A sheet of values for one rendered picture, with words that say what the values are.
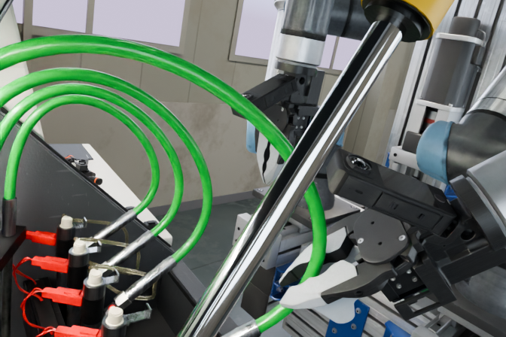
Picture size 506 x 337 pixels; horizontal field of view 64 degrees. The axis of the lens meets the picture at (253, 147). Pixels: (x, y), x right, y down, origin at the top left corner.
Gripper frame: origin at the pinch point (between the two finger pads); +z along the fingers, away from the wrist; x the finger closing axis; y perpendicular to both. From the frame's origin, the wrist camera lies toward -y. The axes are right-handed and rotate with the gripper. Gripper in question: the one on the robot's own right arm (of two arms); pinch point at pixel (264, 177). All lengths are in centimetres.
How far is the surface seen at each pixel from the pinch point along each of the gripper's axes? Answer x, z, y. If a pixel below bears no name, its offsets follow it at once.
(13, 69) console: 23.0, -11.3, -35.6
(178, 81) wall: 213, 16, 90
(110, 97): 3.3, -11.9, -26.8
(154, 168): 11.4, 2.0, -15.3
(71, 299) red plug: -3.1, 13.9, -31.5
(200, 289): 7.2, 26.5, -4.3
